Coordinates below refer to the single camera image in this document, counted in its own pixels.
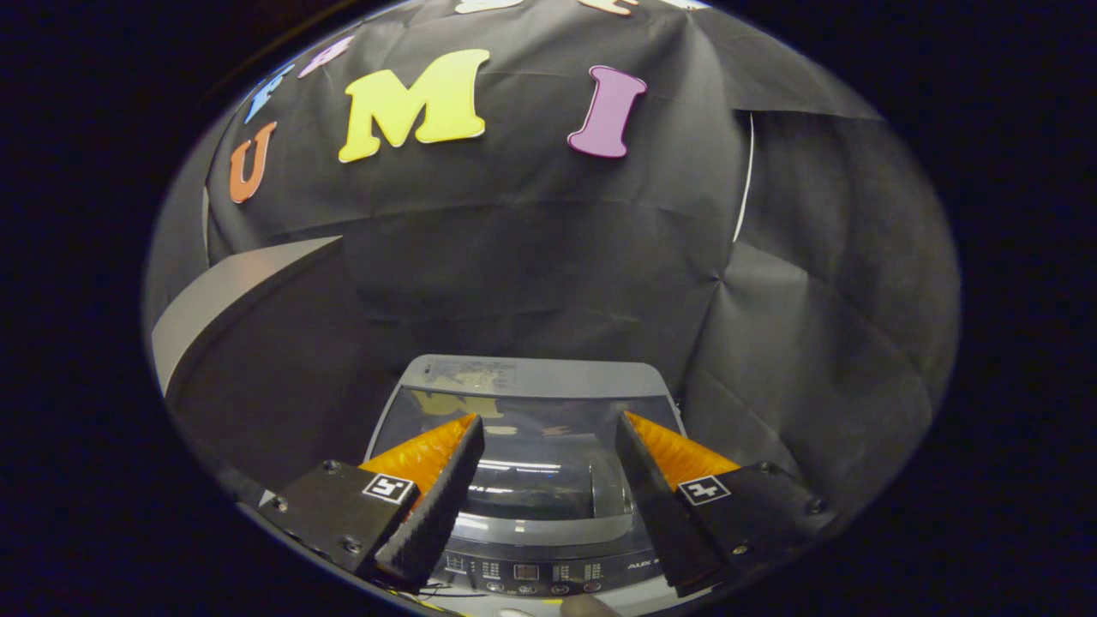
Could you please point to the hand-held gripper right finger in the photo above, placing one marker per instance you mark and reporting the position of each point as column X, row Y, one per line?
column 664, row 514

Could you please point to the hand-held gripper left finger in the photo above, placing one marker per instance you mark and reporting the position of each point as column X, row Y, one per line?
column 433, row 514

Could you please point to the grey washing machine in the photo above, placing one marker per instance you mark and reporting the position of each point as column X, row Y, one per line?
column 531, row 375

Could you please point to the grey cabinet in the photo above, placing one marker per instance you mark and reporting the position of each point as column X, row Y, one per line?
column 248, row 360

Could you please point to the black backdrop cloth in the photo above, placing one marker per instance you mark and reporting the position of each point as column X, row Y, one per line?
column 531, row 240

